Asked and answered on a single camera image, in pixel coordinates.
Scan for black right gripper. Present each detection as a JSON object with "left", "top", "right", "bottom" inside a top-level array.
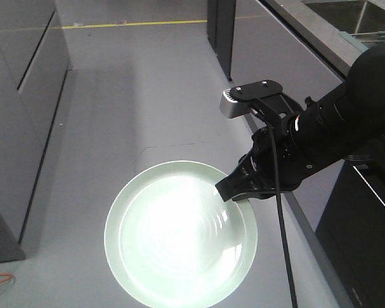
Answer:
[{"left": 215, "top": 128, "right": 311, "bottom": 202}]

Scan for light green round plate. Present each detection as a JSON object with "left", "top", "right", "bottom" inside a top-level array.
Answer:
[{"left": 104, "top": 160, "right": 257, "bottom": 307}]

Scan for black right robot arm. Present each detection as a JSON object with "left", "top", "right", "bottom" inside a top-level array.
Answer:
[{"left": 216, "top": 43, "right": 385, "bottom": 201}]

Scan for dark tall cabinet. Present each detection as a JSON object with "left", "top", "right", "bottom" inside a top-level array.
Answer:
[{"left": 207, "top": 0, "right": 236, "bottom": 81}]

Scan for stainless steel sink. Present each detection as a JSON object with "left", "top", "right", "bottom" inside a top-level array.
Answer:
[{"left": 304, "top": 1, "right": 385, "bottom": 46}]

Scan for grey cabinet drawers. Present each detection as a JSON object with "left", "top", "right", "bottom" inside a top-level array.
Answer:
[{"left": 0, "top": 1, "right": 70, "bottom": 249}]

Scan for black camera cable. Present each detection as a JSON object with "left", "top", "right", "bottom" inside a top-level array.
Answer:
[{"left": 250, "top": 108, "right": 299, "bottom": 308}]

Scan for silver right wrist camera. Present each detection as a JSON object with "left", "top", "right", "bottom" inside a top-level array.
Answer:
[{"left": 219, "top": 80, "right": 283, "bottom": 119}]

